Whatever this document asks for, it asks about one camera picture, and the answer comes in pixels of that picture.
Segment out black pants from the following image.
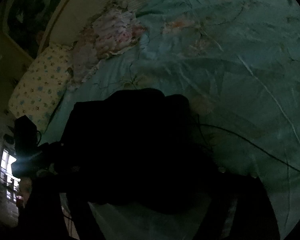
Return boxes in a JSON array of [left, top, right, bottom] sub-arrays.
[[58, 88, 225, 216]]

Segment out thin black cable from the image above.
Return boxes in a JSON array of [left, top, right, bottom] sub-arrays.
[[201, 123, 300, 174]]

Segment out black camera box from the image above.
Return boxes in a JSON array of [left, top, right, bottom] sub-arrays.
[[3, 115, 42, 157]]

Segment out teal floral bed sheet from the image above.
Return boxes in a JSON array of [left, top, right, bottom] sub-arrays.
[[43, 0, 300, 239]]

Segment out white spotted pillow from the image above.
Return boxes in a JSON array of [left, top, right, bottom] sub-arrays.
[[8, 43, 72, 133]]

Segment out bright window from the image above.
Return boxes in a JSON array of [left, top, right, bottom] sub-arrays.
[[0, 149, 20, 204]]

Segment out crumpled pale floral blanket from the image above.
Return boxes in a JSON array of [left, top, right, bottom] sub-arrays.
[[68, 0, 146, 91]]

